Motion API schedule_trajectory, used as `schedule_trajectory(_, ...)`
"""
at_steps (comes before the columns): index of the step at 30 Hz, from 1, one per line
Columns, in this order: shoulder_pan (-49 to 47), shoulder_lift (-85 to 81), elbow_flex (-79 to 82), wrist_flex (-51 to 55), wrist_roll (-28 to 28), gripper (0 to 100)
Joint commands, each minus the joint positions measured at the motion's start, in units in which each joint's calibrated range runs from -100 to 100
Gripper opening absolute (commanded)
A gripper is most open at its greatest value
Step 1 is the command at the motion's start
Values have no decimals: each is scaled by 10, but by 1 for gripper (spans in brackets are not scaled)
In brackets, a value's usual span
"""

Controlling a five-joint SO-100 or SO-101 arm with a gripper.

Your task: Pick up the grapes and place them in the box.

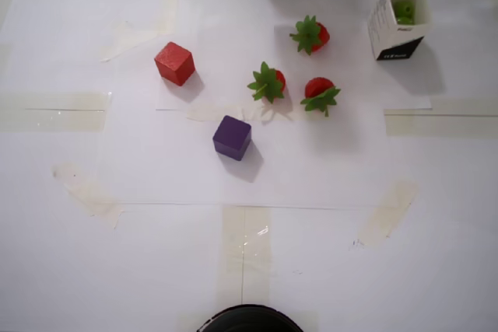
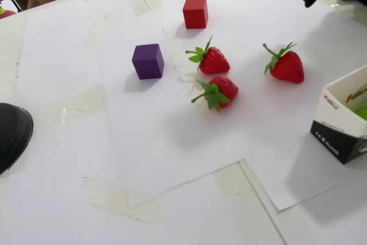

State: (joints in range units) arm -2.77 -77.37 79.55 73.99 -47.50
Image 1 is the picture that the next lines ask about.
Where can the white black cardboard box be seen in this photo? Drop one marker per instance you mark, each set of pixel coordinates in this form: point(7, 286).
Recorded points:
point(383, 26)

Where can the red plastic strawberry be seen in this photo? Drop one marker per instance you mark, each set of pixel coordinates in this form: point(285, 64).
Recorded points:
point(321, 34)
point(268, 85)
point(317, 87)

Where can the red wooden cube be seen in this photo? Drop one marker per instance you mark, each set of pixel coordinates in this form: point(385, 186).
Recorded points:
point(173, 61)

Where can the green plastic grape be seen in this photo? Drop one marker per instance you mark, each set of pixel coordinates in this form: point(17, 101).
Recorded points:
point(405, 8)

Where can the white paper sheet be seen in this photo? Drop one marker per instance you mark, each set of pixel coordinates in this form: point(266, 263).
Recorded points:
point(175, 176)
point(362, 83)

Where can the purple wooden cube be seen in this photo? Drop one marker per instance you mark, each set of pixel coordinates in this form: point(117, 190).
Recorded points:
point(231, 137)

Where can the black round base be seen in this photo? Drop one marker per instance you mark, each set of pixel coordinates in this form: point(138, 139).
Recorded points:
point(249, 320)

